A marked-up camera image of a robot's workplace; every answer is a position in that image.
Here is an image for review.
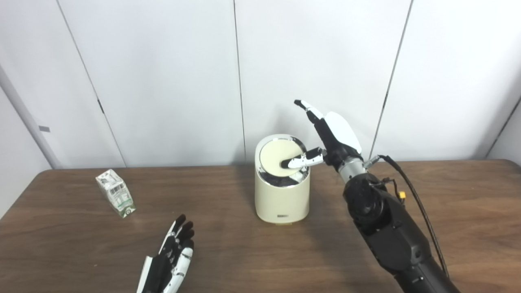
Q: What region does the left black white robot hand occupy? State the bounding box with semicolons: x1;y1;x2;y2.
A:
136;214;195;293

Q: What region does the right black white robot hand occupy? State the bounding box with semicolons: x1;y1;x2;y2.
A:
280;99;363;171

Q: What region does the cream round bin lid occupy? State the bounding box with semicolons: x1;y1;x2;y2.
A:
260;139;305;177

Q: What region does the white green milk carton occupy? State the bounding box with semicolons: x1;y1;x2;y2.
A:
96;169;136;219

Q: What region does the cream-colored round bin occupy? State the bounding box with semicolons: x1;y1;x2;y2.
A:
255;134;311;225

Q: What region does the thin wire yellow connector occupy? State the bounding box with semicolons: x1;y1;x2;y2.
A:
381;177;408;204

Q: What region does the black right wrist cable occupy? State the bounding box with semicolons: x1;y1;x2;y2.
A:
364;155;450;279

